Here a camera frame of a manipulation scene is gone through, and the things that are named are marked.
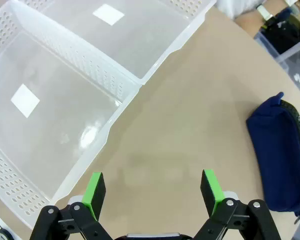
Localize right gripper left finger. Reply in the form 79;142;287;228
29;171;111;240

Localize white wrist watch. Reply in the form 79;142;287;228
256;4;274;21

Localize person in white hoodie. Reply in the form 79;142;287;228
214;0;260;20

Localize navy blue zipper pouch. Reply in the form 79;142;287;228
245;91;300;225

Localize white square sticker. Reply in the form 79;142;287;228
10;83;41;118
92;3;126;26

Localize black tape roll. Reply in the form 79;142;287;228
0;227;14;240

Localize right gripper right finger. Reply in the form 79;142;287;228
193;169;283;240

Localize white perforated plastic basket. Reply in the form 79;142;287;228
14;0;217;86
0;0;143;231

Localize person's left hand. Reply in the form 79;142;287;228
234;12;264;35

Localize clear plastic storage bin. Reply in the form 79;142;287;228
254;7;300;72

